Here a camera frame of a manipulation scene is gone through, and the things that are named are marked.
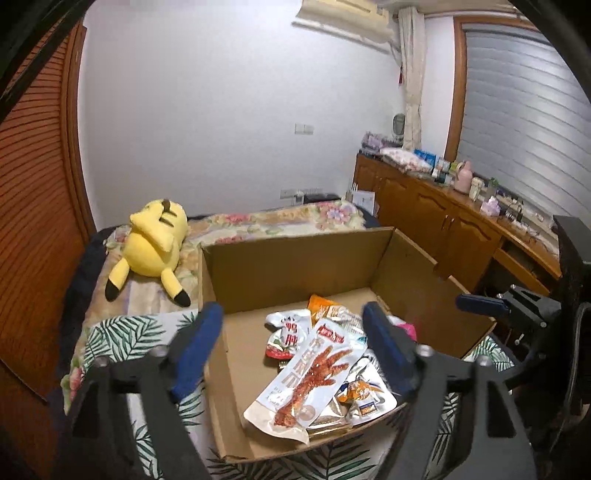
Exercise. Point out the small white fan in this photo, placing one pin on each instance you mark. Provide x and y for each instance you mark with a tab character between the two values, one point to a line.
399	128

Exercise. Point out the white red snack packet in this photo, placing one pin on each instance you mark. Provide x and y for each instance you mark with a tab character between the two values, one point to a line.
288	334

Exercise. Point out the floral bedsheet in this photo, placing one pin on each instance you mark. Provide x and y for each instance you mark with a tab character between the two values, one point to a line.
258	226

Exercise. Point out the white air conditioner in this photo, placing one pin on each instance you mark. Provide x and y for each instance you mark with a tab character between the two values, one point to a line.
346	23

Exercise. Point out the white paper bag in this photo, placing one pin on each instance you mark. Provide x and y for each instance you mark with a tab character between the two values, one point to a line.
364	202

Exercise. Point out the white wall outlet strip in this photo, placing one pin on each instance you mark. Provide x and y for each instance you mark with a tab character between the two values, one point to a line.
300	193

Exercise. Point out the tissue box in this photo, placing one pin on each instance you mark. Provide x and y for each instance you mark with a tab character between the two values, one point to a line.
490	206

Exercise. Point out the purple cloth bundle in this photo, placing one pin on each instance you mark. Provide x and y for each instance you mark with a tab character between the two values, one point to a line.
371	144

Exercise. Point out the white chicken feet snack packet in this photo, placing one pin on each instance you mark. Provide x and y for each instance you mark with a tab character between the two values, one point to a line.
314	369

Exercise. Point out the white wall switch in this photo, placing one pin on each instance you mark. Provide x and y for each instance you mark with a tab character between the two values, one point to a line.
304	129

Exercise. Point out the wooden louvered wardrobe door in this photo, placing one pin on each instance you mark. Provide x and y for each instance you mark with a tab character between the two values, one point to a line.
41	184

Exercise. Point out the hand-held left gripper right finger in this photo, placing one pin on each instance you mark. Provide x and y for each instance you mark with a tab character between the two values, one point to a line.
383	350

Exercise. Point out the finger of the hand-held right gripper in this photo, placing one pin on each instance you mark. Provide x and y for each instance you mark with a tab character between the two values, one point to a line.
482	305

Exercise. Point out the cardboard box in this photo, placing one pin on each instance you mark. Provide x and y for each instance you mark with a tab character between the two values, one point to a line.
286	272

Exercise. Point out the wooden cabinet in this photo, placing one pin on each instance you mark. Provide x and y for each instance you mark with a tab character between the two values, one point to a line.
415	207

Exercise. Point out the wooden window frame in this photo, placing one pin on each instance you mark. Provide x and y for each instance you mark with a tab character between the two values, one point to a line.
458	83

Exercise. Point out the leaf-print blanket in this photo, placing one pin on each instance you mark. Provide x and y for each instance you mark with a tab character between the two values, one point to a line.
124	332

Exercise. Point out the folded floral cloth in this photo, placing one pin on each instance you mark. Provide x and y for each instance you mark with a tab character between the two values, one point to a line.
406	159

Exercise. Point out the pink thermos bottle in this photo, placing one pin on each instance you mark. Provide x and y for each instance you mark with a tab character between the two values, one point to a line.
463	177

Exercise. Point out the dark blue quilt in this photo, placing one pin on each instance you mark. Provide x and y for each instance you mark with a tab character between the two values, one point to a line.
81	286

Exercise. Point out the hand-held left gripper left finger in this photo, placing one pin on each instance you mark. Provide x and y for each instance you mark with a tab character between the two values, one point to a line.
198	350

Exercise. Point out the yellow plush toy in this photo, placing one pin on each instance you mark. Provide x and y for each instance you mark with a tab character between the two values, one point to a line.
152	244

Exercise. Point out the pink snack packet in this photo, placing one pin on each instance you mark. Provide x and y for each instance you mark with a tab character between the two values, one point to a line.
408	330

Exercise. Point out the beige curtain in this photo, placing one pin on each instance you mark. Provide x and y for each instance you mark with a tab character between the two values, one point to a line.
412	83

